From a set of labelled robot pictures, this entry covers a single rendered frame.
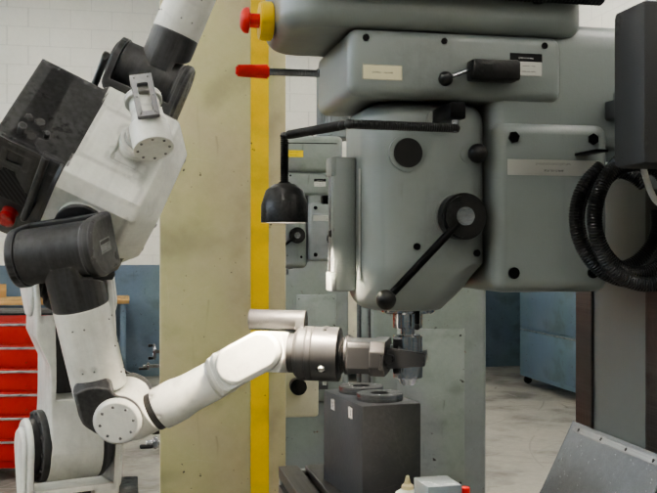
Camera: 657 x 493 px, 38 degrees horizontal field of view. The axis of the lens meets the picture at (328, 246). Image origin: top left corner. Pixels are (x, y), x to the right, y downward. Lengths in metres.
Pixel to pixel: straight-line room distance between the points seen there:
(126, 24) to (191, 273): 7.69
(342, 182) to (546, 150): 0.31
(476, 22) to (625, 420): 0.70
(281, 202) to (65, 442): 0.76
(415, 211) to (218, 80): 1.89
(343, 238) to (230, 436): 1.86
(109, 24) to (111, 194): 9.15
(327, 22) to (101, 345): 0.62
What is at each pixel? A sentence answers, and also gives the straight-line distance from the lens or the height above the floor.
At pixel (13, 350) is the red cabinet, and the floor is 0.78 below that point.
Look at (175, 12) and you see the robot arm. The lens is 1.83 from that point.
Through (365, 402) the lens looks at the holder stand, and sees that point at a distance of 1.83.
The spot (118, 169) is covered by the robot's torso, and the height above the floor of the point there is 1.54.
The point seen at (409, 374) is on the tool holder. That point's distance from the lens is 1.53.
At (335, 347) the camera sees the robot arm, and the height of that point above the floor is 1.25.
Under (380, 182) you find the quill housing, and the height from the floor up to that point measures 1.51.
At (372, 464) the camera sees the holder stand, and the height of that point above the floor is 1.01.
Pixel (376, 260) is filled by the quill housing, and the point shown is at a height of 1.39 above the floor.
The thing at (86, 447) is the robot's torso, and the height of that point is 1.02.
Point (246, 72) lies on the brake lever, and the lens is 1.60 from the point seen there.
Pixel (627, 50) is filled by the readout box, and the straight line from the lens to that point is 1.34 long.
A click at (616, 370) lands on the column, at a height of 1.20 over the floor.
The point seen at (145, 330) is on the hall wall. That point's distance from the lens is 10.50.
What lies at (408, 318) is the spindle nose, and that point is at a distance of 1.52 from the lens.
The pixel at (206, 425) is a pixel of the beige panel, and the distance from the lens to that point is 3.26.
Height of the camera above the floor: 1.41
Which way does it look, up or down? level
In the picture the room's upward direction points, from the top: straight up
